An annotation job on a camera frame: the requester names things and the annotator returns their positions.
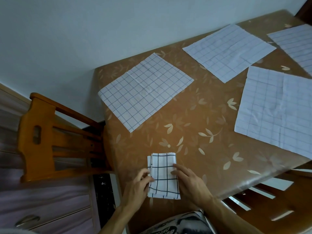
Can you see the person's left hand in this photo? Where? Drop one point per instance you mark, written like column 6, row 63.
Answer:
column 135, row 190

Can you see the person's right hand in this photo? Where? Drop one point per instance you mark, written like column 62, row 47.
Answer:
column 192, row 186

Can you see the person's left thumb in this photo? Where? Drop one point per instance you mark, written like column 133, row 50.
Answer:
column 150, row 180

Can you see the person's right thumb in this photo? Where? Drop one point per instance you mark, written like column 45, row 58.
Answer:
column 175, row 173

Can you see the black-grid white cloth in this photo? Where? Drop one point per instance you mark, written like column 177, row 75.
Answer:
column 163, row 168

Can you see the person's left forearm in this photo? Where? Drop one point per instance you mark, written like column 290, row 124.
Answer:
column 114, row 220

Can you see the person's right forearm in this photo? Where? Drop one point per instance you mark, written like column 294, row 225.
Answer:
column 226, row 218

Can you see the black speckled chair seat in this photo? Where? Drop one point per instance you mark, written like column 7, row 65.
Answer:
column 103, row 199

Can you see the brown floral table cover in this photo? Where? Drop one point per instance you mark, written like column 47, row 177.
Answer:
column 207, row 134

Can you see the person's printed clothing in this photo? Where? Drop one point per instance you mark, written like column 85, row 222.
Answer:
column 178, row 224

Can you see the white blue-grid cloth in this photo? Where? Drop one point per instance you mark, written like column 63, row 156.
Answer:
column 275, row 109
column 296, row 43
column 146, row 91
column 229, row 52

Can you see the wooden drawer cabinet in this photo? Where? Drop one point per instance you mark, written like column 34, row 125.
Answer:
column 43, row 199

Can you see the brown wooden chair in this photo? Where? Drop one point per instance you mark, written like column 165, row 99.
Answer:
column 280, row 202

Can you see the orange wooden chair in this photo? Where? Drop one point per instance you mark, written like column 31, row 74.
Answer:
column 43, row 146

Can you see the dark wooden chair back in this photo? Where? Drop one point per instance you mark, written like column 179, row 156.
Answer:
column 304, row 10

